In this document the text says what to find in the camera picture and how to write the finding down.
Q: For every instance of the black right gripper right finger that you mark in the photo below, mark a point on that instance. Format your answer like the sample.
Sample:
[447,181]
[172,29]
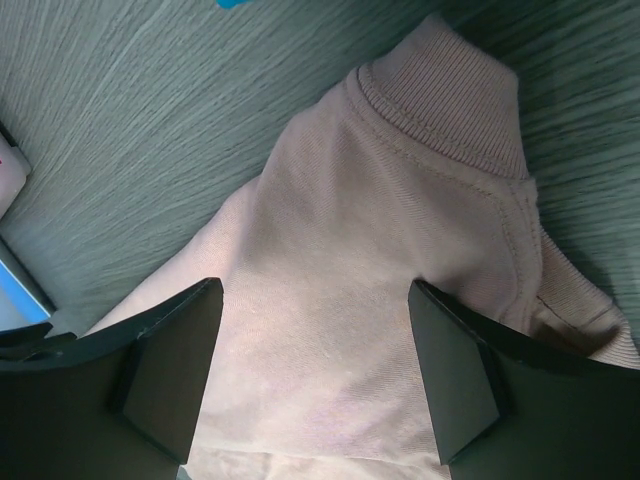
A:
[506,406]

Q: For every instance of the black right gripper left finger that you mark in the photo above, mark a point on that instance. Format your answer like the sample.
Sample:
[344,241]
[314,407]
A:
[119,403]

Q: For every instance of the pink t-shirt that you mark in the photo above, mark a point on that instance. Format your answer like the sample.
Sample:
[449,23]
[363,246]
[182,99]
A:
[411,168]

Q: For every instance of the blue t-shirt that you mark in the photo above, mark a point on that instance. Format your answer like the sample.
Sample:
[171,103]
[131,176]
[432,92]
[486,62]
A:
[229,4]

